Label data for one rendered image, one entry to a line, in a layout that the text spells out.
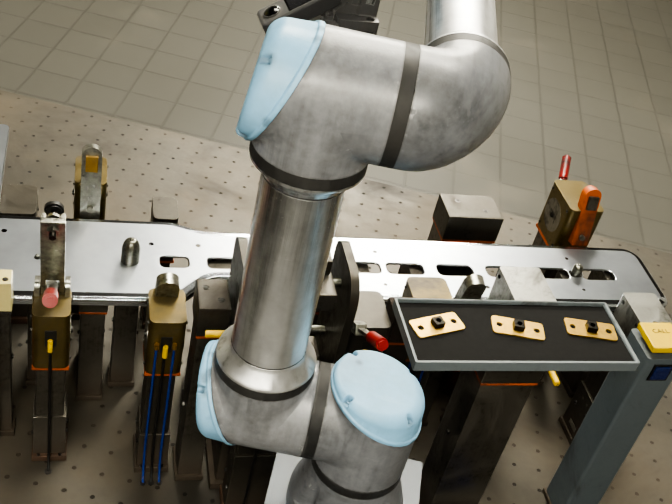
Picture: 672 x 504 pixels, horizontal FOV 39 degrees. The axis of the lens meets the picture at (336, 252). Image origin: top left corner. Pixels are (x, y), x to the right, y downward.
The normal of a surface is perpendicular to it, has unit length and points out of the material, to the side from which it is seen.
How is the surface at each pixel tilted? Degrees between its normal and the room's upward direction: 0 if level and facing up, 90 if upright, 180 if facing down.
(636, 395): 90
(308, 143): 90
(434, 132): 79
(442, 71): 24
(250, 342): 91
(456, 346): 0
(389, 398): 7
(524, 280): 0
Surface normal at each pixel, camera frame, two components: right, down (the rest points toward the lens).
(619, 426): 0.18, 0.64
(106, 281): 0.19, -0.76
